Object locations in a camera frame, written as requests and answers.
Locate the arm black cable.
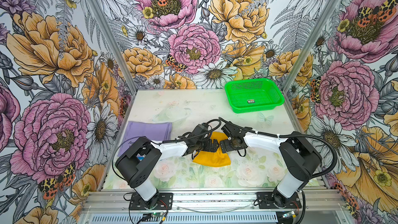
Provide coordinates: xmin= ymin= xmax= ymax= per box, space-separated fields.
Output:
xmin=218 ymin=117 xmax=338 ymax=179
xmin=111 ymin=119 xmax=223 ymax=181

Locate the right green circuit board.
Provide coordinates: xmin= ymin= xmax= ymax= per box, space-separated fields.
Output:
xmin=282 ymin=211 xmax=296 ymax=219

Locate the aluminium front rail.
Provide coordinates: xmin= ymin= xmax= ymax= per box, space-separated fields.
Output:
xmin=82 ymin=187 xmax=347 ymax=214

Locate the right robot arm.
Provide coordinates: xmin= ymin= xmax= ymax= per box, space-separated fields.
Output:
xmin=220 ymin=121 xmax=321 ymax=208

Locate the right aluminium corner post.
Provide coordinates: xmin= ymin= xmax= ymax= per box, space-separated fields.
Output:
xmin=282 ymin=0 xmax=341 ymax=92

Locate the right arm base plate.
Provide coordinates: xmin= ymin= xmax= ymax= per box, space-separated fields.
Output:
xmin=255 ymin=191 xmax=302 ymax=209

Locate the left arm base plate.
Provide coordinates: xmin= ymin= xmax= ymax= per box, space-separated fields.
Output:
xmin=129 ymin=192 xmax=174 ymax=211

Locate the green circuit board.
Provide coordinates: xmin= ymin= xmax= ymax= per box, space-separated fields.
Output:
xmin=282 ymin=211 xmax=296 ymax=219
xmin=143 ymin=212 xmax=166 ymax=219

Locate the folded purple t shirt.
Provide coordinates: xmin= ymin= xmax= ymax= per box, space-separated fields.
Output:
xmin=118 ymin=121 xmax=172 ymax=157

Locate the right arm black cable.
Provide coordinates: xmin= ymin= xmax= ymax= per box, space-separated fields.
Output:
xmin=218 ymin=117 xmax=338 ymax=179

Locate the aluminium corner post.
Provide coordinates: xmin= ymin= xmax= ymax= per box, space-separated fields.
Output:
xmin=282 ymin=0 xmax=341 ymax=92
xmin=87 ymin=0 xmax=138 ymax=95

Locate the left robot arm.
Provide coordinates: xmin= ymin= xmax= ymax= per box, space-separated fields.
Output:
xmin=113 ymin=123 xmax=223 ymax=210

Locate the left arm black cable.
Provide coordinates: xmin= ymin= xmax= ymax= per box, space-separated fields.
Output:
xmin=111 ymin=119 xmax=223 ymax=181

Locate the left aluminium corner post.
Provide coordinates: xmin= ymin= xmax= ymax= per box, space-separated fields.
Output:
xmin=87 ymin=0 xmax=138 ymax=95

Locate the green plastic basket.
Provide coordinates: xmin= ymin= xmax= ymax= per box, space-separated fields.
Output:
xmin=224 ymin=78 xmax=285 ymax=114

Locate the yellow t shirt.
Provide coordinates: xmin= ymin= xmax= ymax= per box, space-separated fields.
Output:
xmin=193 ymin=147 xmax=231 ymax=168

